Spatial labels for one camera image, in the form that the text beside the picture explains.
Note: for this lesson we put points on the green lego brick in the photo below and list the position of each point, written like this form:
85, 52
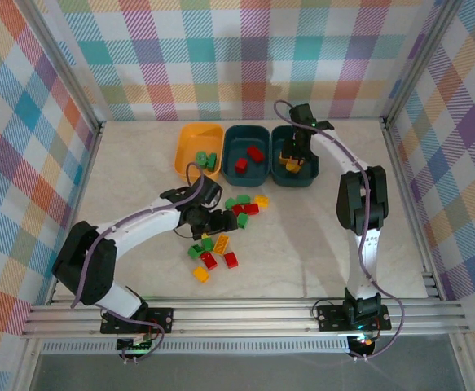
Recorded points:
231, 202
243, 220
207, 243
243, 199

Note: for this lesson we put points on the green two-by-two brick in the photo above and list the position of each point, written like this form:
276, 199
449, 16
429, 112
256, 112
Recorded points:
195, 251

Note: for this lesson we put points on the red lego brick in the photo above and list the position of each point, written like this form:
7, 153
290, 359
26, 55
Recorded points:
255, 153
251, 209

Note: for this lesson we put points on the red rounded brick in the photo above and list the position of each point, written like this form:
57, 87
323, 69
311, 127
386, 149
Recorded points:
231, 260

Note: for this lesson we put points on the yellow sloped brick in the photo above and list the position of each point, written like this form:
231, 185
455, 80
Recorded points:
201, 274

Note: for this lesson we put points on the small red cube brick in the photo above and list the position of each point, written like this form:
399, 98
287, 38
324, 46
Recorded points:
241, 165

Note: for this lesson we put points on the green two-by-four brick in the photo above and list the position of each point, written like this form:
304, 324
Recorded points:
210, 161

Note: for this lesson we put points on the green oval face brick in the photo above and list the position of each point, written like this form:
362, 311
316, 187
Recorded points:
200, 156

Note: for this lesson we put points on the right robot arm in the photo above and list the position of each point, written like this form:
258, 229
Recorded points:
371, 260

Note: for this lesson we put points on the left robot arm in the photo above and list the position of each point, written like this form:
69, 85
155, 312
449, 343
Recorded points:
147, 228

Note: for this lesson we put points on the teal plastic bin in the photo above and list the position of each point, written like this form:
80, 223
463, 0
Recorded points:
241, 137
280, 138

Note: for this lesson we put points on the orange plastic bin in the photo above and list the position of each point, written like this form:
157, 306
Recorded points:
204, 132

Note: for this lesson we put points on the plaid backdrop panel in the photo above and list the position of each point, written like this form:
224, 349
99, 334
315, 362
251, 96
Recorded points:
465, 183
9, 163
237, 61

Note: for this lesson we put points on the small electronics board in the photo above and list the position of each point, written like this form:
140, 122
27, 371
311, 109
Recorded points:
137, 345
363, 341

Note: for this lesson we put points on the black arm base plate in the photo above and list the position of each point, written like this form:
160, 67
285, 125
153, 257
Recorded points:
326, 315
164, 315

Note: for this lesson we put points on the long aluminium base rail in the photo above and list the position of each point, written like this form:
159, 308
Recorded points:
241, 322

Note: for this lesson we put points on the aluminium side rail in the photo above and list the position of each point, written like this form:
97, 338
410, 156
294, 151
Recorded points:
409, 203
85, 179

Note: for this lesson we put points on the aluminium frame post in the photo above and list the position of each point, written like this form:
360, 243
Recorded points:
58, 65
422, 61

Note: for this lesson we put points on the aluminium frame leg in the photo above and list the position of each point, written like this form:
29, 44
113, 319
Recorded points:
27, 366
463, 366

